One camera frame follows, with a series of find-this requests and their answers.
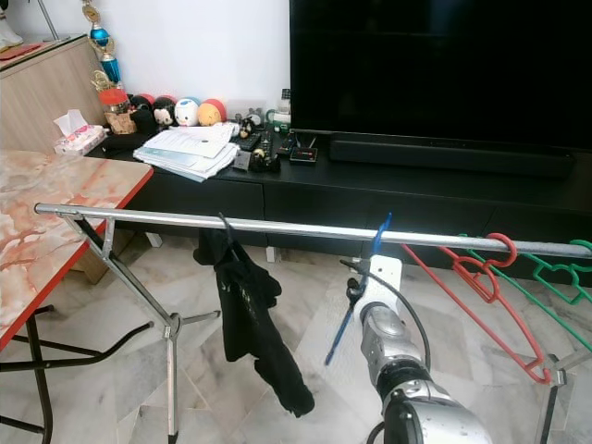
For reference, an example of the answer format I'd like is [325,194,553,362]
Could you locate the black soundbar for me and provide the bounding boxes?
[328,137,576,179]

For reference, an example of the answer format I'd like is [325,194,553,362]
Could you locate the white green bottle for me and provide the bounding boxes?
[266,88,292,130]

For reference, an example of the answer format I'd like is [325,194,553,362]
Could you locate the black white mouse plush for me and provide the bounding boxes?
[151,94,177,129]

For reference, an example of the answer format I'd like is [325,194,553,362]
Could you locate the silver metal clothes rack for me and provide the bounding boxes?
[33,202,592,444]

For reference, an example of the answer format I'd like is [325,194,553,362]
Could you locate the white porcelain figurine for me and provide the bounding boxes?
[0,0,24,49]

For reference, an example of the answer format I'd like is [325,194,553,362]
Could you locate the blue plastic hanger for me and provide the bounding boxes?
[324,211,394,366]

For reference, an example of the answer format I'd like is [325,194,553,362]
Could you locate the black shirt with small logo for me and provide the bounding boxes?
[194,227,315,417]

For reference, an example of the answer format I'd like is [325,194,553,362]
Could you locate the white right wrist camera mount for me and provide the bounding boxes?
[361,254,403,311]

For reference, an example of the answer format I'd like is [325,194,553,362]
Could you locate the light wooden sideboard cabinet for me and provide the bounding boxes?
[0,35,107,154]

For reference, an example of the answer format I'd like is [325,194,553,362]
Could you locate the red plastic hanger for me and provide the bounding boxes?
[400,231,551,385]

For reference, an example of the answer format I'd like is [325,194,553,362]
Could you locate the black red mouse plush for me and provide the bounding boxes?
[128,92,156,132]

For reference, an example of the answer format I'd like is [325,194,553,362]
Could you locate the black small router box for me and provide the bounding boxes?
[289,134,320,165]

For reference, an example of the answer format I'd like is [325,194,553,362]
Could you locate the black folding table legs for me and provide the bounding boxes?
[0,305,154,444]

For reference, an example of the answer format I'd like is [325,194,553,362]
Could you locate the red flat tray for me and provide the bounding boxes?
[0,42,47,61]

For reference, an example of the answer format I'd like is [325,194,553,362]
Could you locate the red lid glass jar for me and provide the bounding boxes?
[98,87,130,135]

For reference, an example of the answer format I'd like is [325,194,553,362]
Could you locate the black wire hanger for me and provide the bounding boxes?
[217,211,239,243]

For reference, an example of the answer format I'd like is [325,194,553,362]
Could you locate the black television console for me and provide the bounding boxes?
[92,129,592,278]

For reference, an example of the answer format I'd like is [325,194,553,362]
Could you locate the stack of white papers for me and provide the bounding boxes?
[132,123,241,181]

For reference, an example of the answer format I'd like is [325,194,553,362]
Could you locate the black flat television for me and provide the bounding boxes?
[289,0,592,154]

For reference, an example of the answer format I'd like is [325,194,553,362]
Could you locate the pink tissue box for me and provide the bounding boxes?
[53,108,107,155]

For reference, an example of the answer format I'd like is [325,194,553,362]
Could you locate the gold blue trophy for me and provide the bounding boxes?
[81,0,123,89]

